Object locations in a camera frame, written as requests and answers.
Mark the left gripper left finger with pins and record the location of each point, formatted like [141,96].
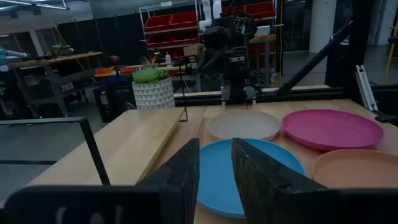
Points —
[174,193]

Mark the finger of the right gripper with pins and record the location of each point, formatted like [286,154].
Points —
[189,61]
[241,56]

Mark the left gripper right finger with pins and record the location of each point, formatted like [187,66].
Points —
[264,189]

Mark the blue plate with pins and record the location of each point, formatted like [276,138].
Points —
[217,174]

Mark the off-white plate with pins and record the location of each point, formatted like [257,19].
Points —
[244,124]

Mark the pink plate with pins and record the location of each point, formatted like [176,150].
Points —
[331,129]

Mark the peach orange plate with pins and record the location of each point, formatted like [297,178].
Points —
[357,169]

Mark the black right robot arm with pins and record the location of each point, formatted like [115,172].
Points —
[239,81]

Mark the cardboard box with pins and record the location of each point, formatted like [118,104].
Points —
[193,50]

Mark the white plastic bottle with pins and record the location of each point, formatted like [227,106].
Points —
[168,59]

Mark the red storage bin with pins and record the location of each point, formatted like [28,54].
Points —
[158,23]
[260,10]
[186,38]
[159,41]
[184,19]

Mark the succulent in white patterned pot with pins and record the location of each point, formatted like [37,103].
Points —
[154,93]

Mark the blue storage bin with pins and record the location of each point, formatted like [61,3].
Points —
[116,79]

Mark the orange tray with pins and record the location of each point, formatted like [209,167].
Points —
[104,71]

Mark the white pillar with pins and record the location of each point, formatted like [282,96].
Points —
[322,25]

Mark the silver aluminium extrusion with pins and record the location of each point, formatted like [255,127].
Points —
[367,88]

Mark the wooden top workbench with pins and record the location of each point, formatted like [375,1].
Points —
[56,59]

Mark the ceiling strip light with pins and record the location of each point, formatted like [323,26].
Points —
[34,3]

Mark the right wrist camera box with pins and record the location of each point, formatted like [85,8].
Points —
[216,37]

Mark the white duct pipe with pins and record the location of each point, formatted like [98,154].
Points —
[209,17]

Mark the black aluminium table frame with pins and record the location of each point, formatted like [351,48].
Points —
[311,91]

